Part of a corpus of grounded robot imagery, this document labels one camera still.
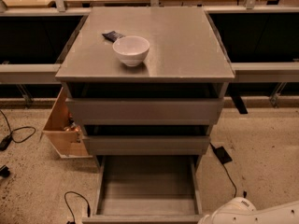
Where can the grey bottom drawer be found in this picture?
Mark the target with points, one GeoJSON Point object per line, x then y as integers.
{"type": "Point", "coordinates": [147, 190]}

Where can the grey drawer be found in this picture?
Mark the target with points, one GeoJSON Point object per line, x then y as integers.
{"type": "Point", "coordinates": [147, 190]}
{"type": "Point", "coordinates": [145, 112]}
{"type": "Point", "coordinates": [146, 145]}

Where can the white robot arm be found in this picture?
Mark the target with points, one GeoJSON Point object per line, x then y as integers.
{"type": "Point", "coordinates": [242, 211]}

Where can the grey top drawer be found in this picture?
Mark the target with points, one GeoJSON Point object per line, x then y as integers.
{"type": "Point", "coordinates": [145, 112]}

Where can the grey drawer cabinet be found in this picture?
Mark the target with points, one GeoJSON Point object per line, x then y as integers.
{"type": "Point", "coordinates": [185, 61]}

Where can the grey middle drawer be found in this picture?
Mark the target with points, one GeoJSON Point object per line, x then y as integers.
{"type": "Point", "coordinates": [146, 145]}

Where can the white ceramic bowl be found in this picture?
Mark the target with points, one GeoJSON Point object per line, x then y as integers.
{"type": "Point", "coordinates": [131, 50]}

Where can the dark blue snack packet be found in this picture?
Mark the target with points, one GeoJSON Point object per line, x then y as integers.
{"type": "Point", "coordinates": [112, 36]}

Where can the black power adapter right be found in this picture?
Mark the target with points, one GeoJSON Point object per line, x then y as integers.
{"type": "Point", "coordinates": [222, 155]}

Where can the wooden box on floor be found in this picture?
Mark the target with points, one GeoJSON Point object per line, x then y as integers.
{"type": "Point", "coordinates": [65, 137]}

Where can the black adapter left floor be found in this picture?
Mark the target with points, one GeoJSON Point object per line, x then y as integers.
{"type": "Point", "coordinates": [5, 142]}

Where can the black object left edge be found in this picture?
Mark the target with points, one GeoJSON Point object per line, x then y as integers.
{"type": "Point", "coordinates": [4, 171]}

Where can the grey metal rail frame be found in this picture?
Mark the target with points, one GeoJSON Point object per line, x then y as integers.
{"type": "Point", "coordinates": [260, 44]}

